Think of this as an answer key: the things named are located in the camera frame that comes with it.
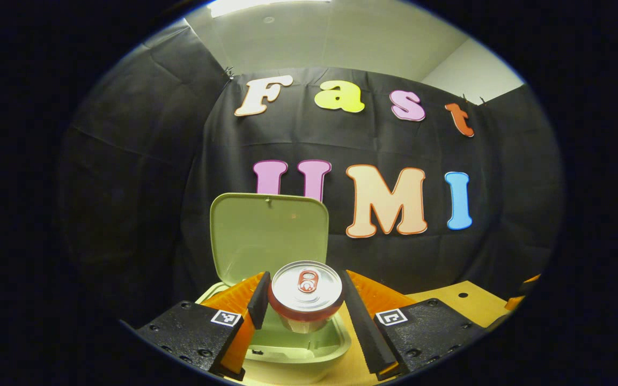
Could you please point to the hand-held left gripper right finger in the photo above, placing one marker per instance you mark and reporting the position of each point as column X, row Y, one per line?
column 362, row 332

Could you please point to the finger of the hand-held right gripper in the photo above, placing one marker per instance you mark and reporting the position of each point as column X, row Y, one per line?
column 514, row 303
column 532, row 279

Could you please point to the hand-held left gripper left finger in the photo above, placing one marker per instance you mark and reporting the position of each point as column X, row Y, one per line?
column 259, row 303

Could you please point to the red pop can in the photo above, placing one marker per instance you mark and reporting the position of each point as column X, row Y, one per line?
column 306, row 292

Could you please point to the green desktop garbage bin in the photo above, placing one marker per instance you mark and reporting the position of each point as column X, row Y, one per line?
column 255, row 236

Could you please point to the black backdrop cloth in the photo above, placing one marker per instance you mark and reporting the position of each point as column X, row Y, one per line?
column 142, row 177

